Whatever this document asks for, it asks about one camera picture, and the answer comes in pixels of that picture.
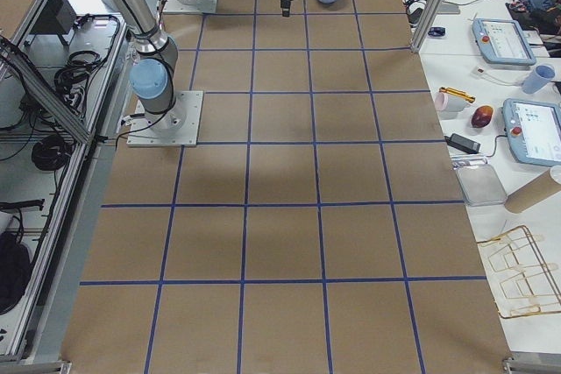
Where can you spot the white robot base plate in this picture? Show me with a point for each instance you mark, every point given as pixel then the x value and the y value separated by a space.
pixel 178 127

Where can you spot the lower teach pendant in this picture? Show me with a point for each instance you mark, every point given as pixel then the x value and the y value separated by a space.
pixel 533 131

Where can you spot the pink cup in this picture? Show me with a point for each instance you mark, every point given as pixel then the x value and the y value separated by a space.
pixel 447 102

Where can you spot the gold wire rack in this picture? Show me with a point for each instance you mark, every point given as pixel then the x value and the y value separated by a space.
pixel 523 282

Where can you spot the silver metal tray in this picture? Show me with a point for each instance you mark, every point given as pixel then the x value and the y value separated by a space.
pixel 479 183

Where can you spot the cardboard tube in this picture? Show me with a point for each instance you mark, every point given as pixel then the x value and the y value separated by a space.
pixel 537 190

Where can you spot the upper teach pendant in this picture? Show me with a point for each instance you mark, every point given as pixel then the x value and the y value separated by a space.
pixel 502 42

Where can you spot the teach pendant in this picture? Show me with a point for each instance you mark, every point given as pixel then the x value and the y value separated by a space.
pixel 533 131
pixel 502 42

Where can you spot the red mango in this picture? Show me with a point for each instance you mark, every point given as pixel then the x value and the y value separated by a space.
pixel 482 116

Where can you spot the light blue plastic cup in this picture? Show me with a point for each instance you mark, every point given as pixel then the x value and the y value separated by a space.
pixel 538 78

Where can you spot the black power adapter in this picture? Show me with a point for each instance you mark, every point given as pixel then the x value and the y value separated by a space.
pixel 462 144

